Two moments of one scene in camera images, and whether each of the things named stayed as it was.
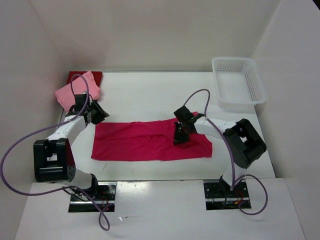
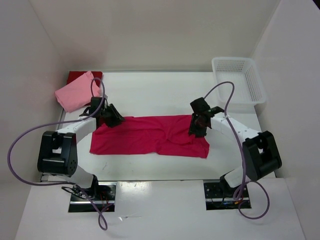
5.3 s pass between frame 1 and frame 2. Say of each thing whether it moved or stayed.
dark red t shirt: stayed
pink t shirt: stayed
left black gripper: moved
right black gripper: moved
